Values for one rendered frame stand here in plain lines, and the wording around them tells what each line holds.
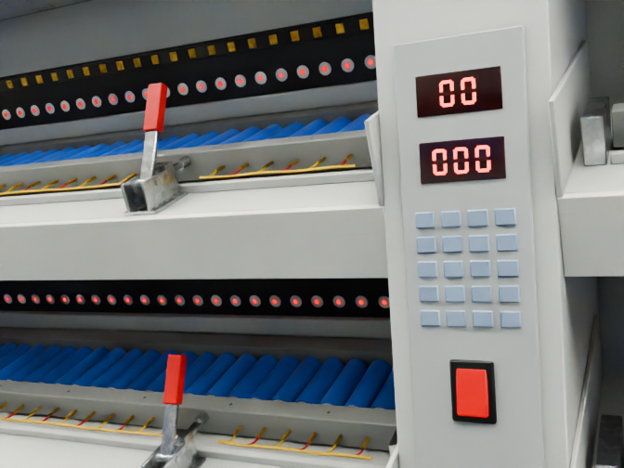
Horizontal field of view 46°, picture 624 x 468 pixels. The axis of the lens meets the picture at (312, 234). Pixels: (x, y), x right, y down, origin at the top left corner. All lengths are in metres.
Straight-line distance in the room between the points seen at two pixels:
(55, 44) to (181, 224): 0.40
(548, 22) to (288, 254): 0.20
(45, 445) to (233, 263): 0.26
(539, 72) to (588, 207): 0.07
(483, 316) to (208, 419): 0.26
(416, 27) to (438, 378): 0.19
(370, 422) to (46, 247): 0.27
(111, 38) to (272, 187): 0.34
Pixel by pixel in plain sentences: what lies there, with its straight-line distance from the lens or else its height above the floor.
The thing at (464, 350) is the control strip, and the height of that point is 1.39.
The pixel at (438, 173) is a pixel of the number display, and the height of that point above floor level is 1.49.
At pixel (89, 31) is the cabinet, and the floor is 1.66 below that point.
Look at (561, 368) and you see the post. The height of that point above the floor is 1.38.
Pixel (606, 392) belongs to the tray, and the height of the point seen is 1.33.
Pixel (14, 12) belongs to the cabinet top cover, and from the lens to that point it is 0.87.
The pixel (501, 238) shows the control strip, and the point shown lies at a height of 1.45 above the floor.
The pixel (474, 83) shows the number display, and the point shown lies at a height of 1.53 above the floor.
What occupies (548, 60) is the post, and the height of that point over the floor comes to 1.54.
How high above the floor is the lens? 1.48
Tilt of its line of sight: 3 degrees down
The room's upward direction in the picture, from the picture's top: 4 degrees counter-clockwise
